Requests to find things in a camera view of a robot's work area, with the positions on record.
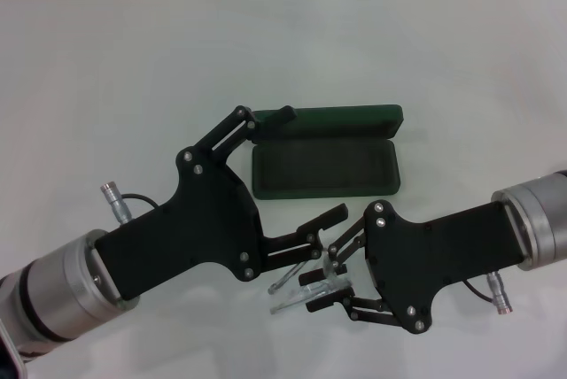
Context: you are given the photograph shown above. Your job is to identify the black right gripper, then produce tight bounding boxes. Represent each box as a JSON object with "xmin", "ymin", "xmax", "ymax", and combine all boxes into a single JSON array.
[{"xmin": 299, "ymin": 200, "xmax": 523, "ymax": 336}]

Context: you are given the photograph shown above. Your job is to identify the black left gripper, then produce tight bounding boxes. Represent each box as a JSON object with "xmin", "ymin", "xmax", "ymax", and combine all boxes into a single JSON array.
[{"xmin": 95, "ymin": 104, "xmax": 349, "ymax": 304}]

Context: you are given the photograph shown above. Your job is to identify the green glasses case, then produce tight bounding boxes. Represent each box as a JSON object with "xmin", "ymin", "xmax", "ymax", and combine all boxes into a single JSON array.
[{"xmin": 250, "ymin": 104, "xmax": 405, "ymax": 201}]

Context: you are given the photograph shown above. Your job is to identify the clear plastic glasses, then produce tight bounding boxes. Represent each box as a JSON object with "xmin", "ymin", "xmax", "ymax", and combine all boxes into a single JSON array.
[{"xmin": 267, "ymin": 245, "xmax": 352, "ymax": 317}]

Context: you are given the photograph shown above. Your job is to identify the right gripper cable with plug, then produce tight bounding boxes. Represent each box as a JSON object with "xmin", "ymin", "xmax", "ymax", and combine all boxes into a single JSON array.
[{"xmin": 462, "ymin": 271, "xmax": 511, "ymax": 314}]

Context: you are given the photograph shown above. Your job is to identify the gripper cable with plug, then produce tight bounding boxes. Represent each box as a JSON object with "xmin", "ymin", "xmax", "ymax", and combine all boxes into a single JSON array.
[
  {"xmin": 99, "ymin": 182, "xmax": 159, "ymax": 226},
  {"xmin": 462, "ymin": 271, "xmax": 511, "ymax": 314}
]

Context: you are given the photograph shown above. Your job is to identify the left gripper cable with plug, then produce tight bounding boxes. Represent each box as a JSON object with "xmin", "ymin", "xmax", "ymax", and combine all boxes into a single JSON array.
[{"xmin": 99, "ymin": 182, "xmax": 159, "ymax": 226}]

